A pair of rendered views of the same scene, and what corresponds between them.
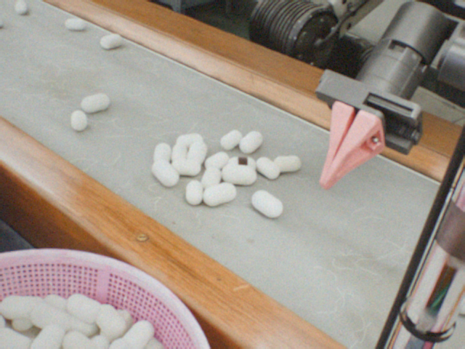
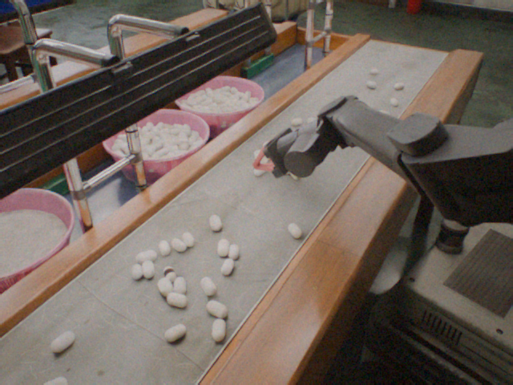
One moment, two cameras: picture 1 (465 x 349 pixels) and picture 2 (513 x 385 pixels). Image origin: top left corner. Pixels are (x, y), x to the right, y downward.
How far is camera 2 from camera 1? 1.01 m
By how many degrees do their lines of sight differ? 67
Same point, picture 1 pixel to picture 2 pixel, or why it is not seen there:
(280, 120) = (345, 174)
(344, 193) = (284, 195)
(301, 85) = (376, 170)
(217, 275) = (207, 157)
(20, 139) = (268, 111)
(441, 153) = (331, 220)
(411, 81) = (288, 145)
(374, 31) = not seen: outside the picture
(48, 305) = (194, 137)
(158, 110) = not seen: hidden behind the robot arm
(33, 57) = not seen: hidden behind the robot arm
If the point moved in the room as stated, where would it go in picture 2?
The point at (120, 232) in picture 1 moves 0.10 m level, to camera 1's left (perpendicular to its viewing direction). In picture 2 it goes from (222, 137) to (221, 119)
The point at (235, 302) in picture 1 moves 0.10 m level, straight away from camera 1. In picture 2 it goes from (195, 161) to (238, 160)
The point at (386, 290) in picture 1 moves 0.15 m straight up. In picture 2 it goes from (221, 204) to (218, 143)
